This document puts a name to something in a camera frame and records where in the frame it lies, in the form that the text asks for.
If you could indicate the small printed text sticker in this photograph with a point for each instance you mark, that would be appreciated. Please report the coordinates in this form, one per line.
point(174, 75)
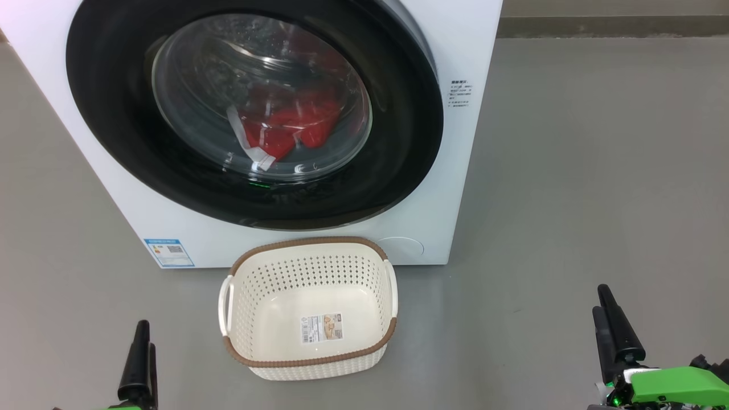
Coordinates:
point(459, 94)

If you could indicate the steel washing machine drum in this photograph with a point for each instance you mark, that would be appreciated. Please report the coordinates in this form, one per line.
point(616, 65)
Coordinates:
point(239, 62)

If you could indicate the white front-load washing machine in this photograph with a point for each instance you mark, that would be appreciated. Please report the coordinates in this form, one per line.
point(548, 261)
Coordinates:
point(85, 188)

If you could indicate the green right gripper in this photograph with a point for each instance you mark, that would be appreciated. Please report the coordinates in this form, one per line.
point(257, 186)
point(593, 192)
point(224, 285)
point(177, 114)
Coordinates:
point(678, 384)

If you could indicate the cream laundry basket brown rim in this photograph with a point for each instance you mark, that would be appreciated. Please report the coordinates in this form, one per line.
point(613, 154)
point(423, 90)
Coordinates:
point(319, 364)

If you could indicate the black round washer door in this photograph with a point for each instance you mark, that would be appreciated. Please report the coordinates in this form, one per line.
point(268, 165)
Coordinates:
point(393, 154)

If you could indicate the blue energy label sticker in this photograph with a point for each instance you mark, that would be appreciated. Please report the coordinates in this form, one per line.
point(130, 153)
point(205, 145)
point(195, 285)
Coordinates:
point(169, 253)

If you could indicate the printed product label sticker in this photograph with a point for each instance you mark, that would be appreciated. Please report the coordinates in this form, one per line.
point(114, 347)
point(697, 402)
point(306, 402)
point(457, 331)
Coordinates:
point(322, 327)

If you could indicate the red garment with white trim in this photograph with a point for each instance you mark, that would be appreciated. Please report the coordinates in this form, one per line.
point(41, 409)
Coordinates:
point(290, 128)

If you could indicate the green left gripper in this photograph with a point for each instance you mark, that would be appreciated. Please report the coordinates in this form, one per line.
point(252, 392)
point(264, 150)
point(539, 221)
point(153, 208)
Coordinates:
point(125, 407)

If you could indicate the round white filter cover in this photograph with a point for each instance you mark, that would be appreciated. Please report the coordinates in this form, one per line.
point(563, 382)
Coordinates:
point(401, 250)

